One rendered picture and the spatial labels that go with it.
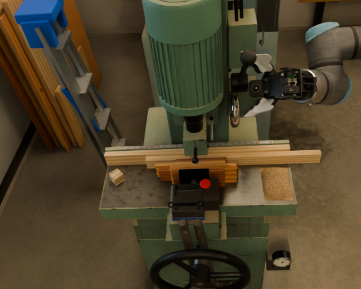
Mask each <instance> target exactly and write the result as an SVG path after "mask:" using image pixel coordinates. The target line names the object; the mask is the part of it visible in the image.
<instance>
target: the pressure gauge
mask: <svg viewBox="0 0 361 289"><path fill-rule="evenodd" d="M281 262H283V263H281ZM272 263H273V265H275V266H276V267H286V266H289V265H290V264H292V260H291V254H290V253H289V252H288V251H283V250H281V251H276V252H273V253H272Z"/></svg>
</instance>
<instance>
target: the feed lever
mask: <svg viewBox="0 0 361 289"><path fill-rule="evenodd" d="M256 59H257V56H256V53H255V52H254V51H253V50H251V49H247V50H245V51H243V52H242V53H241V56H240V60H241V62H242V63H243V65H242V68H241V71H240V73H231V74H230V82H231V91H232V93H234V92H247V91H248V74H247V73H246V70H247V68H248V66H251V65H253V64H254V63H255V62H256Z"/></svg>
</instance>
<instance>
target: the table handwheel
mask: <svg viewBox="0 0 361 289"><path fill-rule="evenodd" d="M184 260H194V265H193V266H192V267H191V266H189V265H187V264H186V263H184V262H183V261H184ZM206 260H213V261H219V262H222V263H226V264H228V265H231V266H233V267H235V268H236V269H238V270H239V272H210V268H209V267H208V266H207V265H206ZM172 263H174V264H176V265H178V266H180V267H181V268H183V269H184V270H186V271H187V272H189V273H190V282H189V283H188V284H187V285H186V286H185V287H178V286H175V285H173V284H170V283H168V282H166V281H165V280H163V279H162V278H161V277H160V275H159V272H160V270H161V269H162V268H164V267H165V266H167V265H169V264H172ZM150 278H151V281H152V282H153V284H154V285H156V286H157V288H159V289H190V288H191V287H193V286H194V287H198V288H203V287H207V286H208V285H209V284H210V279H218V278H239V279H238V280H237V281H236V282H234V283H233V284H230V285H228V286H224V287H220V288H214V289H243V288H245V287H246V286H247V285H248V283H249V282H250V278H251V271H250V269H249V267H248V265H247V264H246V263H245V262H244V261H243V260H241V259H240V258H239V257H236V256H234V255H232V254H230V253H227V252H223V251H218V250H214V249H203V248H199V245H194V249H183V250H179V251H175V252H171V253H168V254H166V255H164V256H162V257H160V258H159V259H157V260H156V261H155V262H154V263H153V265H152V266H151V268H150Z"/></svg>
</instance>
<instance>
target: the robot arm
mask: <svg viewBox="0 0 361 289"><path fill-rule="evenodd" d="M305 40H306V43H305V45H306V47H307V57H308V68H309V69H302V70H301V68H291V67H285V68H280V70H283V71H281V72H277V71H275V70H274V66H273V65H272V64H271V63H270V61H271V60H272V58H271V56H270V55H268V54H257V55H256V56H257V59H256V62H255V63H254V64H253V65H252V67H253V68H254V70H255V72H256V73H258V74H259V73H265V74H264V75H263V77H262V79H259V80H251V81H250V82H249V96H250V97H263V98H259V99H257V100H256V102H255V105H253V106H251V107H250V108H249V109H248V110H247V111H244V114H243V117H253V116H256V115H259V114H261V113H263V112H267V111H270V110H271V109H273V108H274V107H275V105H276V102H277V101H278V100H279V99H280V100H288V99H293V100H294V101H295V102H297V103H299V104H308V106H309V107H311V106H312V105H313V104H325V105H328V106H332V105H335V104H341V103H343V102H344V101H346V100H347V99H348V98H349V96H350V94H351V92H352V81H351V79H350V77H349V76H348V75H347V74H346V73H344V68H343V61H344V60H357V59H361V26H353V27H343V28H339V24H338V23H337V22H325V23H322V24H319V25H316V26H314V27H312V28H310V29H309V30H308V31H307V32H306V34H305ZM295 71H298V72H296V73H295Z"/></svg>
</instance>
